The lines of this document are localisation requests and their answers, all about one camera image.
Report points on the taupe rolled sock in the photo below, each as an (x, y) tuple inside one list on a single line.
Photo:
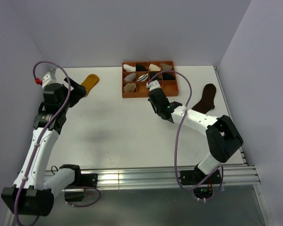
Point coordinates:
[(166, 67)]

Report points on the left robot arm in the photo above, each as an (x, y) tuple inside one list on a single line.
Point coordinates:
[(30, 194)]

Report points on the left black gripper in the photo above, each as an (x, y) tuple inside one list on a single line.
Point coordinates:
[(78, 90)]

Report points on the orange compartment tray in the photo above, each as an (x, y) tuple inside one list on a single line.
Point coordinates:
[(136, 75)]

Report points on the cream rolled sock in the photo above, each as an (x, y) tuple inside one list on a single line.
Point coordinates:
[(153, 68)]

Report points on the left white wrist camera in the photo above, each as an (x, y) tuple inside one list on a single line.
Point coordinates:
[(48, 78)]

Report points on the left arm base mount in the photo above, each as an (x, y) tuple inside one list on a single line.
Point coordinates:
[(86, 180)]

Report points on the white black striped rolled sock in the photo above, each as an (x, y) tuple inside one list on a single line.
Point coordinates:
[(143, 77)]

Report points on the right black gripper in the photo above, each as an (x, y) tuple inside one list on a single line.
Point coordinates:
[(153, 105)]

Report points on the beige rolled sock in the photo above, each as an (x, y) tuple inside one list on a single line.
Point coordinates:
[(129, 87)]

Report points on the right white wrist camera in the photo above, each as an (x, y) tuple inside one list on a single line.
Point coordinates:
[(152, 85)]

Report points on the dark green rolled sock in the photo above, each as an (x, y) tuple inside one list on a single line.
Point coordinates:
[(154, 76)]

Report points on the dark brown sock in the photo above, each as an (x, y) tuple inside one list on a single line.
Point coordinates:
[(206, 102)]

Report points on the black rolled sock right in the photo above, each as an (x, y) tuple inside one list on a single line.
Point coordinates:
[(168, 76)]

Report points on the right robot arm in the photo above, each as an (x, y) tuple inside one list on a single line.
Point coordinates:
[(222, 135)]

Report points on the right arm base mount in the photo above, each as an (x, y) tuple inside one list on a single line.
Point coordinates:
[(204, 187)]

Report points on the mustard yellow sock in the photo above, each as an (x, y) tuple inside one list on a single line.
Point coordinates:
[(90, 82)]

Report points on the aluminium frame rail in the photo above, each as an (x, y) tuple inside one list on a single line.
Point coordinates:
[(151, 197)]

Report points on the grey rolled sock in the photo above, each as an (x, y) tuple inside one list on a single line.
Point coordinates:
[(130, 77)]

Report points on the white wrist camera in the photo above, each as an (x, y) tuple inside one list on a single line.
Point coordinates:
[(152, 85), (48, 78)]

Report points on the black rolled sock top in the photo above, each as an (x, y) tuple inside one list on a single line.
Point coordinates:
[(141, 67)]

